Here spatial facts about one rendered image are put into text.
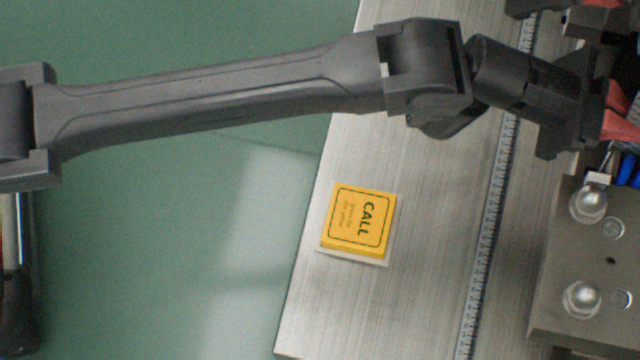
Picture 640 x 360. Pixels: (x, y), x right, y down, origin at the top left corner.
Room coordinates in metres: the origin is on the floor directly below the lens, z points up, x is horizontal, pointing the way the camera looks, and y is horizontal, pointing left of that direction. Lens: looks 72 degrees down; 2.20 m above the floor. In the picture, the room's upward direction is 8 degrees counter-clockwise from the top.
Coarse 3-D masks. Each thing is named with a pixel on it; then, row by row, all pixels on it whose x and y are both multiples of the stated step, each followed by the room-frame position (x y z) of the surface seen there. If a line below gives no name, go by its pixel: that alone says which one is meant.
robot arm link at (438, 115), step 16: (448, 32) 0.45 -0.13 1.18; (464, 64) 0.42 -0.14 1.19; (464, 80) 0.40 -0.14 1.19; (416, 96) 0.39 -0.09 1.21; (432, 96) 0.38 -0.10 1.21; (448, 96) 0.38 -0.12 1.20; (464, 96) 0.39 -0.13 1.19; (416, 112) 0.37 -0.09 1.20; (432, 112) 0.37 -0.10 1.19; (448, 112) 0.37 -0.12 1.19; (464, 112) 0.40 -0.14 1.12; (480, 112) 0.40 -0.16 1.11; (432, 128) 0.40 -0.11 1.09; (448, 128) 0.39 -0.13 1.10
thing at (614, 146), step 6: (636, 96) 0.38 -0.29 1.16; (636, 102) 0.37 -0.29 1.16; (630, 108) 0.37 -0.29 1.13; (636, 108) 0.37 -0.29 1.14; (630, 114) 0.37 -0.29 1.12; (636, 114) 0.37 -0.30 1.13; (630, 120) 0.37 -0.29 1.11; (636, 120) 0.37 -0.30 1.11; (636, 126) 0.37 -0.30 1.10; (612, 144) 0.37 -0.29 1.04; (618, 144) 0.37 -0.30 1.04; (624, 144) 0.37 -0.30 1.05; (630, 144) 0.37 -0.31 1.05; (636, 144) 0.36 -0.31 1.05; (612, 150) 0.37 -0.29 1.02; (618, 150) 0.37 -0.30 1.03; (624, 150) 0.37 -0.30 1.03; (630, 150) 0.37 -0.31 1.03; (636, 150) 0.36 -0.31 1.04; (636, 156) 0.36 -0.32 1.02
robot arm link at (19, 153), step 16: (0, 96) 0.45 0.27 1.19; (16, 96) 0.45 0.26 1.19; (32, 96) 0.45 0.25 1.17; (0, 112) 0.43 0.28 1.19; (16, 112) 0.43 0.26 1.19; (32, 112) 0.44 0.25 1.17; (0, 128) 0.42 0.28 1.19; (16, 128) 0.42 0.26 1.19; (32, 128) 0.42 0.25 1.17; (0, 144) 0.40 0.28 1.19; (16, 144) 0.40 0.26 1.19; (32, 144) 0.40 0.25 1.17; (0, 160) 0.39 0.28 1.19
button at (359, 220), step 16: (336, 192) 0.40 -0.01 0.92; (352, 192) 0.39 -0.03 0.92; (368, 192) 0.39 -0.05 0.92; (384, 192) 0.39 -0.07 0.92; (336, 208) 0.38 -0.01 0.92; (352, 208) 0.38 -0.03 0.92; (368, 208) 0.37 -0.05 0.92; (384, 208) 0.37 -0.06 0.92; (336, 224) 0.36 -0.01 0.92; (352, 224) 0.36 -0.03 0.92; (368, 224) 0.36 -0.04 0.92; (384, 224) 0.35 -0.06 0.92; (336, 240) 0.34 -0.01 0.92; (352, 240) 0.34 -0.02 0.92; (368, 240) 0.34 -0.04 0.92; (384, 240) 0.34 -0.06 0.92; (368, 256) 0.33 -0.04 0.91; (384, 256) 0.32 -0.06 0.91
